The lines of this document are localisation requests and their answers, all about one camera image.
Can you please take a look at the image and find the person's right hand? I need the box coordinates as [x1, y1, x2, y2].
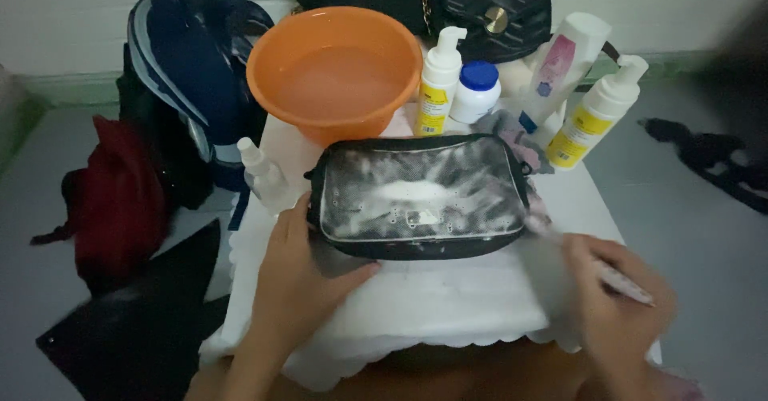
[562, 233, 679, 384]

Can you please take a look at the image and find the person's left hand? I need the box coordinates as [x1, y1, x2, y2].
[248, 192, 382, 354]

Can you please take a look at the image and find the white cleaning brush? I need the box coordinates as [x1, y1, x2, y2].
[523, 212, 655, 307]

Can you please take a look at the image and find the black foamy pouch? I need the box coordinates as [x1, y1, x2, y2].
[304, 134, 535, 261]

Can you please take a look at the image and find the white yellow-label foam pump bottle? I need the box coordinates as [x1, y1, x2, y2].
[413, 26, 468, 138]
[545, 54, 650, 170]

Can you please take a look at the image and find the grey pink cloth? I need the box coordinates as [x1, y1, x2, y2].
[474, 110, 556, 222]

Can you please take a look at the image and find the white scalloped table cover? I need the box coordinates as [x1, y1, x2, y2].
[199, 104, 663, 393]

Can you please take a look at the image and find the white pink-label bottle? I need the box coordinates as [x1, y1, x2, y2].
[518, 12, 613, 135]

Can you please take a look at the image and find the white jar blue lid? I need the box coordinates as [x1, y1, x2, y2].
[448, 60, 502, 125]

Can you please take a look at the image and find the black quilted handbag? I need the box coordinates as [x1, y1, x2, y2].
[284, 0, 553, 65]

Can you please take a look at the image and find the orange plastic basin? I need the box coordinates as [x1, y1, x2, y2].
[246, 6, 424, 148]

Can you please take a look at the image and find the small clear spray bottle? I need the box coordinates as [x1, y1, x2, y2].
[236, 136, 295, 215]

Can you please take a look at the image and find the navy blue backpack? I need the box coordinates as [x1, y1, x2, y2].
[118, 0, 276, 231]

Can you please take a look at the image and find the black cloth bag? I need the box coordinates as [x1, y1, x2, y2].
[35, 218, 232, 401]

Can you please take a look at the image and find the dark red bag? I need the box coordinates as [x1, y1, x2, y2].
[30, 115, 170, 297]

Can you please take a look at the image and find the black strap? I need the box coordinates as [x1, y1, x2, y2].
[637, 117, 768, 216]

